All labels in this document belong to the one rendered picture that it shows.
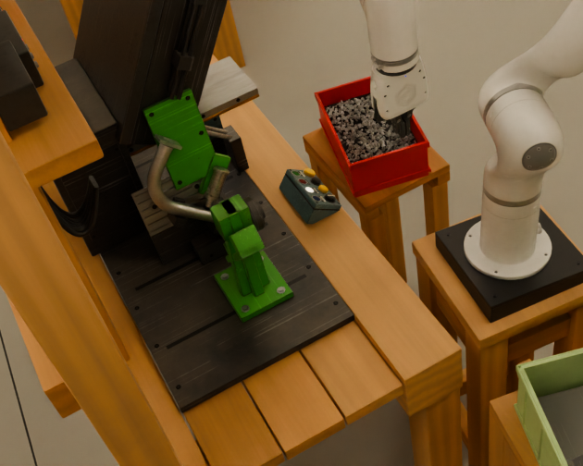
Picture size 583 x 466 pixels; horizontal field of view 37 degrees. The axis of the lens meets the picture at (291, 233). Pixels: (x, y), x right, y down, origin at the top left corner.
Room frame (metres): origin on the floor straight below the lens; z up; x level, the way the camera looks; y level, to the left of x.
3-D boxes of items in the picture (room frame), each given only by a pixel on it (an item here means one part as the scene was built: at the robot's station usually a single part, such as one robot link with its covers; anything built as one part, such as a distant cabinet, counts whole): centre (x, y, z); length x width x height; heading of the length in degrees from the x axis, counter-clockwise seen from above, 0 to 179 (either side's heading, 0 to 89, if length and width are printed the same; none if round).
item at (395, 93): (1.24, -0.25, 1.41); 0.10 x 0.07 x 0.11; 108
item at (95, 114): (1.65, 0.44, 1.07); 0.30 x 0.18 x 0.34; 18
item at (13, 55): (1.25, 0.40, 1.59); 0.15 x 0.07 x 0.07; 18
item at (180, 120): (1.54, 0.20, 1.17); 0.13 x 0.12 x 0.20; 18
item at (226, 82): (1.70, 0.21, 1.11); 0.39 x 0.16 x 0.03; 108
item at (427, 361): (1.68, 0.01, 0.82); 1.50 x 0.14 x 0.15; 18
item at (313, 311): (1.59, 0.28, 0.89); 1.10 x 0.42 x 0.02; 18
